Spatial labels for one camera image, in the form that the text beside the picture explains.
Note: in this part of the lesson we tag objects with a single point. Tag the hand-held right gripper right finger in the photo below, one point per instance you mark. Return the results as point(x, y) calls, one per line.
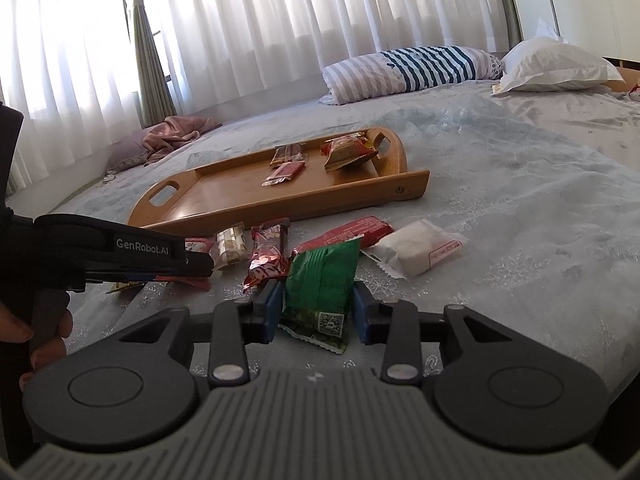
point(361, 312)

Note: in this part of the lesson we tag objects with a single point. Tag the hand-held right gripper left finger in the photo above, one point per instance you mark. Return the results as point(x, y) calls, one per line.
point(272, 310)

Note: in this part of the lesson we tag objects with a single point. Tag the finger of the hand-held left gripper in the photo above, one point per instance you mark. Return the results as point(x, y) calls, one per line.
point(200, 266)

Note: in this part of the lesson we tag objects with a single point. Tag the red biscuit packet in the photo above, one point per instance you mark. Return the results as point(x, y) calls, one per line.
point(200, 246)

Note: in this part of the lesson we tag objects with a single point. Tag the clear cream biscuit packet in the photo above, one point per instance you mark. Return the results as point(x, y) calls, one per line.
point(231, 247)

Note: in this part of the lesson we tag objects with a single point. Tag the green snack packet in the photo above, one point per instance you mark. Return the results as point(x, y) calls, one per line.
point(320, 285)

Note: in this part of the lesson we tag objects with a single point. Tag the shiny red candy packet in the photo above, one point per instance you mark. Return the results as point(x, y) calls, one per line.
point(265, 260)

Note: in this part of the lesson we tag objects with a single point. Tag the gold striped packet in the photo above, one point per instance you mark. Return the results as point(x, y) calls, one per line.
point(125, 286)

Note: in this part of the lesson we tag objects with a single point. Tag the wooden tray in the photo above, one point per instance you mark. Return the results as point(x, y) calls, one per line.
point(225, 190)

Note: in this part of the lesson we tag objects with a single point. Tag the long red bar packet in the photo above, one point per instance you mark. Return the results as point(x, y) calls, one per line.
point(350, 230)

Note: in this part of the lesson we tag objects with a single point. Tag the clear white cake packet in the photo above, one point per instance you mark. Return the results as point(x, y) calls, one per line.
point(415, 247)

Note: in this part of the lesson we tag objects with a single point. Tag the small dark red packet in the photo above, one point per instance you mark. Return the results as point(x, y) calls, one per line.
point(285, 172)

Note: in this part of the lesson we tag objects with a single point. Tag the brown peanut packet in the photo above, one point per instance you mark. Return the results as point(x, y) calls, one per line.
point(287, 155)

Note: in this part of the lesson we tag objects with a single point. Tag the large red peanut packet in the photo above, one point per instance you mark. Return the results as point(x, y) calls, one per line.
point(347, 152)

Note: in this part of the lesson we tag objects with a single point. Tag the person's left hand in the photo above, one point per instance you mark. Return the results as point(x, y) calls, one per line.
point(50, 355)

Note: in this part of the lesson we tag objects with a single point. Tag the small white objects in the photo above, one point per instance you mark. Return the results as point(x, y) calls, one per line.
point(109, 176)

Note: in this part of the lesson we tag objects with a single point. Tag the purple pillow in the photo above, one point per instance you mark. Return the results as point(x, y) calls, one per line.
point(127, 152)

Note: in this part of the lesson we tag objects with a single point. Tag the pink cloth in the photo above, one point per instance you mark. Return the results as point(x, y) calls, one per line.
point(170, 135)

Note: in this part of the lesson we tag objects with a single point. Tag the green curtain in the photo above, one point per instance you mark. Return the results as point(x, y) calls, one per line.
point(150, 60)
point(507, 5)

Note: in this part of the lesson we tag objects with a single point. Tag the blue striped pillow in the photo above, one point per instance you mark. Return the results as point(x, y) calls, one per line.
point(400, 72)

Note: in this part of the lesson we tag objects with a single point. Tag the white sheer curtain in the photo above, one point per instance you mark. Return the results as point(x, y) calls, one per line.
point(300, 10)

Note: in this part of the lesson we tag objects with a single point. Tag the light blue bedspread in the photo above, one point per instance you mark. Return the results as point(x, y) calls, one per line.
point(575, 125)

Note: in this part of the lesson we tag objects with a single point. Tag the white pillow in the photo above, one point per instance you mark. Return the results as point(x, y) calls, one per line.
point(555, 67)

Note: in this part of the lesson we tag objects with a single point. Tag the red and white item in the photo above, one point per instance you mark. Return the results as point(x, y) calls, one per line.
point(635, 92)

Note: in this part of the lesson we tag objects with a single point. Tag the cardboard box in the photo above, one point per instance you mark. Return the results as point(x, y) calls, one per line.
point(631, 67)

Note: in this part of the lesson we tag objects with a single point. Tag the white wardrobe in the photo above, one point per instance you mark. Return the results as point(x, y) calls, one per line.
point(590, 5)

